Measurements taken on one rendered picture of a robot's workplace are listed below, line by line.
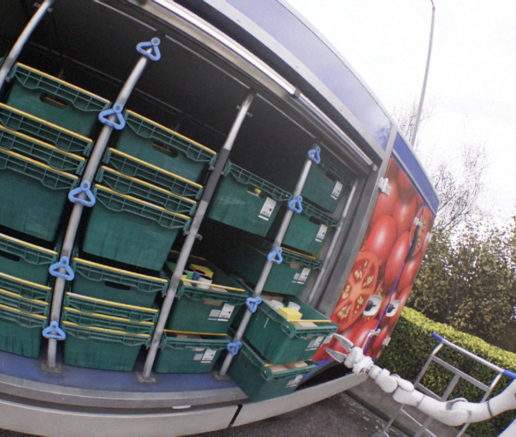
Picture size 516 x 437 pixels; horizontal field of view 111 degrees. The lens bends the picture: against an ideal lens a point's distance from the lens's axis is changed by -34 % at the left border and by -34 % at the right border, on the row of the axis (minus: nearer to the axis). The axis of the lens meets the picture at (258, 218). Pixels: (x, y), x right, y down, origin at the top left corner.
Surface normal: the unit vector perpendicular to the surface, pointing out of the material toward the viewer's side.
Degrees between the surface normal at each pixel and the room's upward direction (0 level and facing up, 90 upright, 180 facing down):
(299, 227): 92
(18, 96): 94
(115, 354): 91
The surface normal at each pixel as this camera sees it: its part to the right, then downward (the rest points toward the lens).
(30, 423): 0.58, 0.22
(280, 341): -0.75, -0.24
